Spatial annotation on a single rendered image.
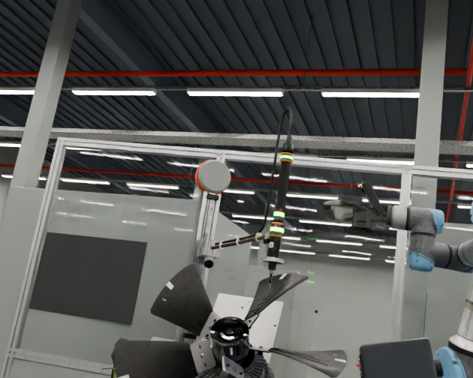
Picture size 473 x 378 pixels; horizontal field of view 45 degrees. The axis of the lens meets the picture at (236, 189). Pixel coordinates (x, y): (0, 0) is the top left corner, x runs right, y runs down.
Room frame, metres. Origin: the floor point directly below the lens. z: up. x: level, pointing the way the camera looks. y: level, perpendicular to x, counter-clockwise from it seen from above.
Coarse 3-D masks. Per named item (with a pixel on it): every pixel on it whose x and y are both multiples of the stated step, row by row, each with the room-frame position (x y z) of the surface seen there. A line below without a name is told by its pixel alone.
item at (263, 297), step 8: (264, 280) 2.07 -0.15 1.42; (280, 280) 1.99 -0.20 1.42; (288, 280) 1.95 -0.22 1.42; (296, 280) 1.93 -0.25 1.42; (264, 288) 2.02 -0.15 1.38; (272, 288) 1.97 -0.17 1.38; (280, 288) 1.93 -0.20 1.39; (288, 288) 1.90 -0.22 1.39; (256, 296) 2.02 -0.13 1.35; (264, 296) 1.95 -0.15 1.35; (272, 296) 1.91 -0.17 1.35; (256, 304) 1.96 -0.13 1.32; (264, 304) 1.89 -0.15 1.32; (248, 312) 1.97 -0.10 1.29; (256, 312) 1.88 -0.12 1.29
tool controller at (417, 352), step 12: (360, 348) 0.95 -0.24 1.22; (372, 348) 0.94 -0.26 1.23; (384, 348) 0.94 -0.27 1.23; (396, 348) 0.93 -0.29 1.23; (408, 348) 0.93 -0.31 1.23; (420, 348) 0.93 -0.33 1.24; (360, 360) 0.96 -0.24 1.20; (372, 360) 0.94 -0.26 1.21; (384, 360) 0.94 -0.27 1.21; (396, 360) 0.93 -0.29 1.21; (408, 360) 0.93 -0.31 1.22; (420, 360) 0.92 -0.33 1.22; (432, 360) 0.92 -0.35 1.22; (372, 372) 0.94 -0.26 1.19; (384, 372) 0.94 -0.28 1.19; (396, 372) 0.93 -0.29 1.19; (408, 372) 0.93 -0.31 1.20; (420, 372) 0.92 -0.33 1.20; (432, 372) 0.92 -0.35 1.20
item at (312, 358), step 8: (280, 352) 1.75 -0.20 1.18; (288, 352) 1.76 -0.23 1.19; (296, 352) 1.77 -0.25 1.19; (304, 352) 1.79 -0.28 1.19; (312, 352) 1.81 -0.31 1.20; (320, 352) 1.82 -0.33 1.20; (328, 352) 1.82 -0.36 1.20; (336, 352) 1.82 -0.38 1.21; (344, 352) 1.82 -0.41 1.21; (296, 360) 1.71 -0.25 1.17; (304, 360) 1.71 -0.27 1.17; (312, 360) 1.72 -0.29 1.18; (320, 360) 1.73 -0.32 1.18; (328, 360) 1.74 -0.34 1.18; (320, 368) 1.68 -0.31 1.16; (328, 368) 1.69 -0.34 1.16; (336, 368) 1.69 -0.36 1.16; (336, 376) 1.66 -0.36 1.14
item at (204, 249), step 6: (204, 240) 2.36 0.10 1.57; (210, 240) 2.35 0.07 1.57; (198, 246) 2.42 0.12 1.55; (204, 246) 2.35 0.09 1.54; (210, 246) 2.35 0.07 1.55; (198, 252) 2.41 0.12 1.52; (204, 252) 2.34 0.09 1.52; (210, 252) 2.35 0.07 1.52; (216, 252) 2.36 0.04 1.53; (198, 258) 2.43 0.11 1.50; (204, 258) 2.44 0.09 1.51
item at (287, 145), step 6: (288, 138) 1.81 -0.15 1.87; (288, 144) 1.80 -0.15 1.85; (282, 150) 1.81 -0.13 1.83; (288, 150) 1.80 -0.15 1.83; (270, 240) 1.81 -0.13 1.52; (276, 240) 1.80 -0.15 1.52; (270, 246) 1.81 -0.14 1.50; (276, 246) 1.80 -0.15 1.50; (270, 252) 1.81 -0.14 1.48; (276, 252) 1.81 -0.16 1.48; (270, 264) 1.81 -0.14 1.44
